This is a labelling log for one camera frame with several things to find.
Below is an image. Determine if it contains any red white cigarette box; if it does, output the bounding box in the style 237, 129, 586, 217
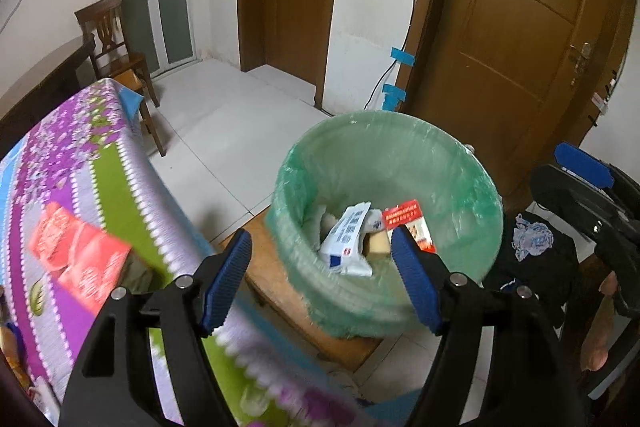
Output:
382, 199, 436, 254

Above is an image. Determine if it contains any green lined trash bin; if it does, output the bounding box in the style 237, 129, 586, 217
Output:
267, 110, 503, 338

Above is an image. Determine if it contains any crumpled blue white cloth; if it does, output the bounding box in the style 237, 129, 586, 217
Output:
511, 215, 554, 262

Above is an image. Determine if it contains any low wooden stool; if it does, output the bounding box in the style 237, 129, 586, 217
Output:
244, 208, 382, 373

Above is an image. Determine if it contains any red packet on table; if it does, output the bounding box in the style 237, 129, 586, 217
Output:
27, 202, 131, 317

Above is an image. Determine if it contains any brown wooden door right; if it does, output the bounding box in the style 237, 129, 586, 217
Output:
404, 0, 636, 196

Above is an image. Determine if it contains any white blue tissue pack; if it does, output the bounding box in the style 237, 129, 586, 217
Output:
318, 202, 384, 277

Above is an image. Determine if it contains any blue tape lower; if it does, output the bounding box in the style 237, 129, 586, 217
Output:
382, 83, 407, 112

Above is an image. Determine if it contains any blue tape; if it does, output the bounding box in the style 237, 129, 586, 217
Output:
390, 48, 416, 67
382, 83, 407, 112

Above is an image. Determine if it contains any yellow sponge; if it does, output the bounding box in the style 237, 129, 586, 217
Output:
363, 231, 390, 257

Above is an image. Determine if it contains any blue tape upper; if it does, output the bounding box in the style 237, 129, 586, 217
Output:
390, 48, 416, 67

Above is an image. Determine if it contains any dark wooden dining table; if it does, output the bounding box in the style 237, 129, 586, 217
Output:
1, 36, 96, 157

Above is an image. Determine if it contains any wooden chair by glass door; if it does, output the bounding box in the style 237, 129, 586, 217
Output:
74, 0, 167, 158

